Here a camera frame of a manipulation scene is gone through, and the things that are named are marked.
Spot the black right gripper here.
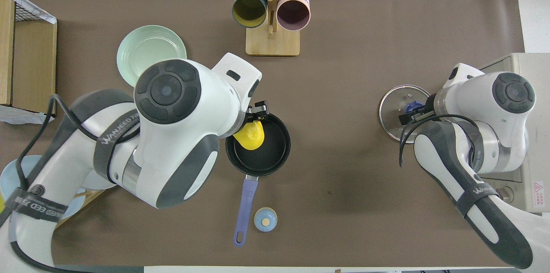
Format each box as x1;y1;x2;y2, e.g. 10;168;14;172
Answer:
399;94;439;126

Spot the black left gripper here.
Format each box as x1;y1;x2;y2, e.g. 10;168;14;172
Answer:
246;100;269;125

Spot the yellow lemon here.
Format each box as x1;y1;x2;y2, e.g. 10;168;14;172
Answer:
233;120;265;151

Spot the glass lid blue knob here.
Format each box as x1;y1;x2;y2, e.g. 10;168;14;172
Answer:
379;85;432;143

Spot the pale green plate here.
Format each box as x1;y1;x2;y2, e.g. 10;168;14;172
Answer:
117;25;187;89

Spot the wooden plate rack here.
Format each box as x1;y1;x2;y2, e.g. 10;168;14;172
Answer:
55;188;107;229

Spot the light blue plate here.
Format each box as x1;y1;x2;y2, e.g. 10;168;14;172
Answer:
0;155;86;221

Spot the wooden mug tree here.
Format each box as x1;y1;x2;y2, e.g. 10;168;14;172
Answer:
231;0;314;57

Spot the brown table mat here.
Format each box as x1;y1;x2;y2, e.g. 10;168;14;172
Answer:
0;0;548;267

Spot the small blue shaker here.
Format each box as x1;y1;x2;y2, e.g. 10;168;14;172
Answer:
254;207;278;233

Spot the dark teal mug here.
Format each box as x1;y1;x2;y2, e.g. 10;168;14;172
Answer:
232;0;268;28

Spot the pink mug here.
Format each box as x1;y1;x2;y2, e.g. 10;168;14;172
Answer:
276;0;311;31

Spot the beige toaster oven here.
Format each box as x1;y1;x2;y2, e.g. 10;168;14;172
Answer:
477;53;550;213

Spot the white crumpled bag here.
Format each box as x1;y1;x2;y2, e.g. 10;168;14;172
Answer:
0;105;55;126

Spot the white checked cloth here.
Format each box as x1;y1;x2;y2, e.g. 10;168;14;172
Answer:
0;0;57;25

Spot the black pot purple handle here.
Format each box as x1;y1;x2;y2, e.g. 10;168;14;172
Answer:
225;112;291;248

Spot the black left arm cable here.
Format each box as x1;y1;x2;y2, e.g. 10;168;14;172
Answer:
0;94;144;273

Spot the wire rack with wooden shelves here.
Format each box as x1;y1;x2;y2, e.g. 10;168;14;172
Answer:
0;0;58;117

